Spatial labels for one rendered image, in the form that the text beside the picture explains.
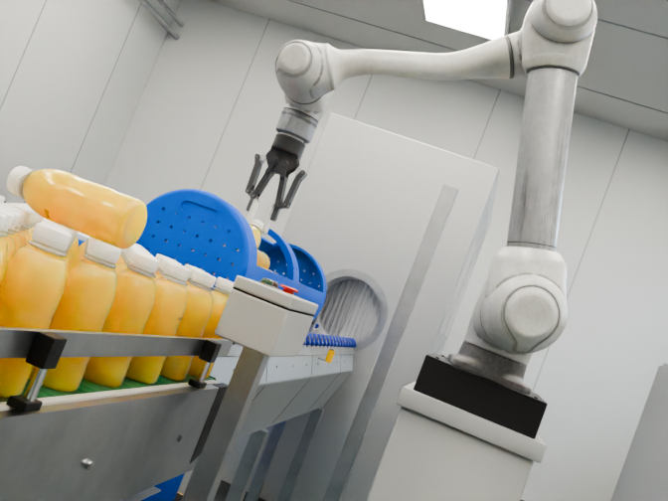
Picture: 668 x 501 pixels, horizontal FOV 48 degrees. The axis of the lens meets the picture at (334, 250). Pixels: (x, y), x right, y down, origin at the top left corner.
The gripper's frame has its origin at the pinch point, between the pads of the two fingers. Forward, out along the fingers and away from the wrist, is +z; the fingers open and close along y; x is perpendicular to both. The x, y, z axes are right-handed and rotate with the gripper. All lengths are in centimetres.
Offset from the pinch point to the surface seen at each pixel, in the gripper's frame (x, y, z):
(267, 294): 56, -25, 15
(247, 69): -491, 232, -160
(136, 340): 75, -15, 26
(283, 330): 54, -29, 19
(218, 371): 9.4, -7.4, 35.7
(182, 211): 21.8, 9.2, 6.0
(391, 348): -121, -28, 22
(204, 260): 21.8, 0.5, 14.0
